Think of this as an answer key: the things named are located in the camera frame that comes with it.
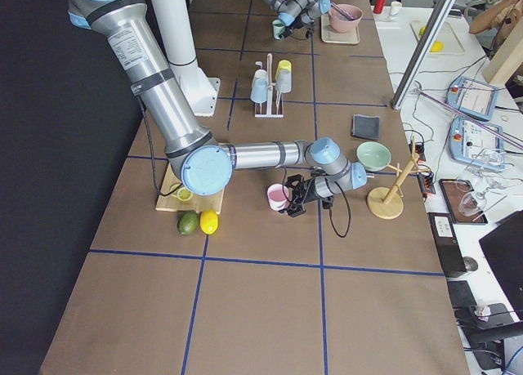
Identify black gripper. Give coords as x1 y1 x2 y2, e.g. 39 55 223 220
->
281 20 315 40
279 174 315 217

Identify green cup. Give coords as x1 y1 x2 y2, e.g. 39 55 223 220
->
272 20 286 40

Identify pink cup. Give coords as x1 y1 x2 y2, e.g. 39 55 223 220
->
266 183 291 212

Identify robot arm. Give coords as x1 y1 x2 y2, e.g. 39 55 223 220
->
262 0 332 39
69 0 367 207

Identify yellow cup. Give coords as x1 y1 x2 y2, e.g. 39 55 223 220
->
276 60 292 78

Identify grey cup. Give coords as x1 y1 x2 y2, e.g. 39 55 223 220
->
276 69 292 94

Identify cream white cup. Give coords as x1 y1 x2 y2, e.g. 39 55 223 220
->
252 69 269 86

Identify light blue cup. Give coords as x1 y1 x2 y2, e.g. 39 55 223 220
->
250 78 268 104

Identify steel tongs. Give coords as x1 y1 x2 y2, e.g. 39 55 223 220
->
331 2 355 21

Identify pink bowl with ice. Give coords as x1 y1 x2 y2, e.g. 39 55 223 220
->
329 3 363 33

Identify green bowl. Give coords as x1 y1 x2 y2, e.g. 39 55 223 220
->
356 141 391 172

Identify wooden mug tree stand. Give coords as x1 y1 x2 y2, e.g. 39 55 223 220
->
366 141 427 220

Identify grey folded cloth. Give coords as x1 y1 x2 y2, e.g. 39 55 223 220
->
351 114 380 141

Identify wooden cutting board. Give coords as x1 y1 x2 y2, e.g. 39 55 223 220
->
155 165 224 214

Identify yellow lemon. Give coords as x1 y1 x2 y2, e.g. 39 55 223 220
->
199 210 219 234

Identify lemon slice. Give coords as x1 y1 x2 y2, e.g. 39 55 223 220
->
169 183 183 193
176 187 193 202

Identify green avocado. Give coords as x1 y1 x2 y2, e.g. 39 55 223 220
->
177 211 199 235

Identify beige tray with lemon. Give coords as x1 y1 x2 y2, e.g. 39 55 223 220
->
409 20 465 55

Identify wine glass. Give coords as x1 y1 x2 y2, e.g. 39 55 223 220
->
456 175 502 221

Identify teach pendant lower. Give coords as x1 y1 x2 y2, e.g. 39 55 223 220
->
449 117 507 170

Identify teach pendant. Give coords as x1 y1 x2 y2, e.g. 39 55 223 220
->
449 117 507 170
446 76 501 122

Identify teach pendant upper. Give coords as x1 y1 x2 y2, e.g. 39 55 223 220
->
446 76 501 122

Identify black laptop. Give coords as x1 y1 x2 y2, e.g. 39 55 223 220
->
479 211 522 310

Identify white wire cup rack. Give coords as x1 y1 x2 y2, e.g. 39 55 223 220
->
253 53 284 118

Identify aluminium frame post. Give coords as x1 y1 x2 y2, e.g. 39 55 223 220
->
391 0 456 110

